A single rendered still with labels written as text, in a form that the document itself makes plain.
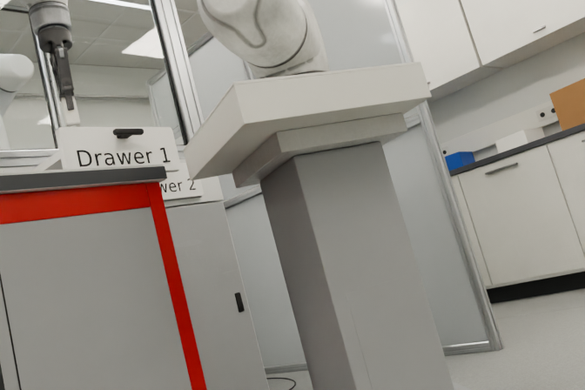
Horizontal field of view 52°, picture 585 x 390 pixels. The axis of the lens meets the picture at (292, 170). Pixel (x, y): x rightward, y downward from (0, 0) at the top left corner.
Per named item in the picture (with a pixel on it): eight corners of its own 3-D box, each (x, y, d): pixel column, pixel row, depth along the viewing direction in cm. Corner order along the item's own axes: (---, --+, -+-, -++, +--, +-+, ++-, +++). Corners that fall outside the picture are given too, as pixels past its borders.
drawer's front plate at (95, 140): (182, 169, 146) (171, 126, 148) (68, 177, 125) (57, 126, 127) (178, 171, 147) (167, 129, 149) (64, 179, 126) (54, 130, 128)
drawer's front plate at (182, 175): (204, 195, 190) (196, 162, 192) (123, 204, 169) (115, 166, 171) (201, 196, 192) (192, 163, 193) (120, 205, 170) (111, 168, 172)
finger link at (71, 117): (74, 97, 142) (74, 96, 142) (80, 124, 141) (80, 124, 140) (61, 98, 141) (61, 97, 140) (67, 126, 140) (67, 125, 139)
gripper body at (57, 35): (70, 23, 143) (78, 59, 141) (68, 39, 150) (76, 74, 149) (36, 25, 139) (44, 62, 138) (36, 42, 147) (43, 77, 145)
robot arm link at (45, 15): (67, 19, 152) (72, 41, 151) (28, 21, 148) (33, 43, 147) (70, 0, 144) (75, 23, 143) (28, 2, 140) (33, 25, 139)
